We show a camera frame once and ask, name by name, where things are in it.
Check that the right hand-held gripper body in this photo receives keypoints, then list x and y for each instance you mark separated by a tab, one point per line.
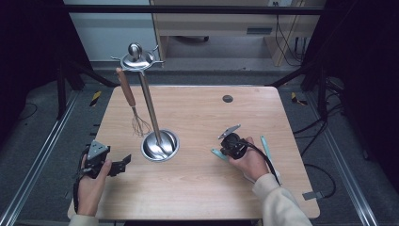
235	146

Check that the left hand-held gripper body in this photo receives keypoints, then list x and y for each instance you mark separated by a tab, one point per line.
95	157

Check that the stainless steel utensil rack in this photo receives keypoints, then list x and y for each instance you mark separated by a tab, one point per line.
150	106

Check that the person's right hand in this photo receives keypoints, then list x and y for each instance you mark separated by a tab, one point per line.
252	164

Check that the person's left hand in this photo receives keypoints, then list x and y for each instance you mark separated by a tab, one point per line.
91	194

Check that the dark table grommet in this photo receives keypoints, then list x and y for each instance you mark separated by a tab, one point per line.
227	99

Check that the yellow-black tape marker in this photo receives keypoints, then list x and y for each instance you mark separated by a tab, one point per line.
96	98
296	99

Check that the black metal stand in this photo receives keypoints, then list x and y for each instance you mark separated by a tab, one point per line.
321	91
61	91

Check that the white cabinet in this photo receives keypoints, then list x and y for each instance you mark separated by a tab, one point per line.
109	34

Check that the dark curtain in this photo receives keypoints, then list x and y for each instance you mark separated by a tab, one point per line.
25	47
370	47

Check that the black horizontal bar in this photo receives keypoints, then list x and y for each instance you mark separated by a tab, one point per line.
188	9

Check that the grey table bracket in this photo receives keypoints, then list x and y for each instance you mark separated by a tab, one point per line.
69	195
312	195

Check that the aluminium floor rail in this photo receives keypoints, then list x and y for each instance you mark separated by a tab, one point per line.
345	169
31	169

